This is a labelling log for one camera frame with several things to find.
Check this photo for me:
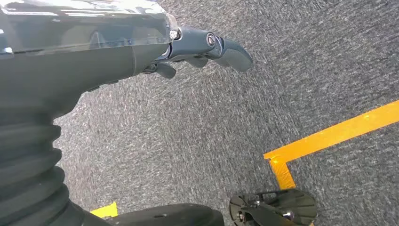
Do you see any black robot left foot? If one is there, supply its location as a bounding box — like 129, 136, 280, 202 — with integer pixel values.
106, 203, 225, 226

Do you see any yellow floor tape square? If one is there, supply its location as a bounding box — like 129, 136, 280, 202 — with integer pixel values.
263, 99, 399, 192

